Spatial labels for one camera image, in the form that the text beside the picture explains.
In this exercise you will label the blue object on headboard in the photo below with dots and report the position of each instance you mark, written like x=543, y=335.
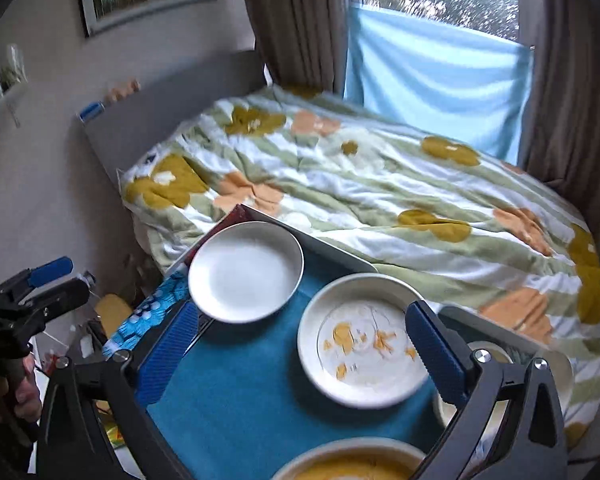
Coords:
x=91, y=111

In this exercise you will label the white plate orange duck drawing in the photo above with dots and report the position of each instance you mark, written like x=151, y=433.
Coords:
x=353, y=344

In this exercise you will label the grey headboard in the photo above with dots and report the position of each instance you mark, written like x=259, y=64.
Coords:
x=128, y=129

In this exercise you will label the brown curtain left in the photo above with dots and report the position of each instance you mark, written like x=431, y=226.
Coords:
x=303, y=43

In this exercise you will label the plain white deep plate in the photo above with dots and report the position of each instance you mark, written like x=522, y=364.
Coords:
x=246, y=272

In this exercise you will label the cream ceramic bowl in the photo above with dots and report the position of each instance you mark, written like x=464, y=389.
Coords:
x=446, y=412

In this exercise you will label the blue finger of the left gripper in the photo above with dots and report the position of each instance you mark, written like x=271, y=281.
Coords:
x=50, y=272

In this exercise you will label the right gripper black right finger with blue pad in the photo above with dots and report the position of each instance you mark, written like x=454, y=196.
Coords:
x=531, y=440

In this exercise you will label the person's left hand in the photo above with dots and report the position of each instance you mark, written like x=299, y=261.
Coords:
x=28, y=404

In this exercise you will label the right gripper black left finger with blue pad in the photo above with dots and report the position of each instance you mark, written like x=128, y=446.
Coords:
x=73, y=442

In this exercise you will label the brown curtain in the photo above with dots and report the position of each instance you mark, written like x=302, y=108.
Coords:
x=561, y=137
x=303, y=43

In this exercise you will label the light blue window cloth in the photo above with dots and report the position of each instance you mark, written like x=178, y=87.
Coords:
x=442, y=79

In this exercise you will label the white ceramic bowl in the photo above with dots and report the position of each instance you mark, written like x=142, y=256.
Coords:
x=561, y=368

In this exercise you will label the small tan box on headboard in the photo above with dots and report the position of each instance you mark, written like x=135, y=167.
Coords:
x=122, y=91

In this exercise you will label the brown curtain right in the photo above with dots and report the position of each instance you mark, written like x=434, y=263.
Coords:
x=561, y=137

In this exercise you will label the teal blue table cloth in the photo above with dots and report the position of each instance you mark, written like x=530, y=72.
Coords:
x=239, y=405

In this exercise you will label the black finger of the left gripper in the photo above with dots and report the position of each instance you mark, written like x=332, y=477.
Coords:
x=56, y=302

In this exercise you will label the yellow duck cartoon plate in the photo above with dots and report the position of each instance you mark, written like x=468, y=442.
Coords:
x=356, y=458

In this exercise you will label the floral green yellow duvet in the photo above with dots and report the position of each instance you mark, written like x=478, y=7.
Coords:
x=459, y=225

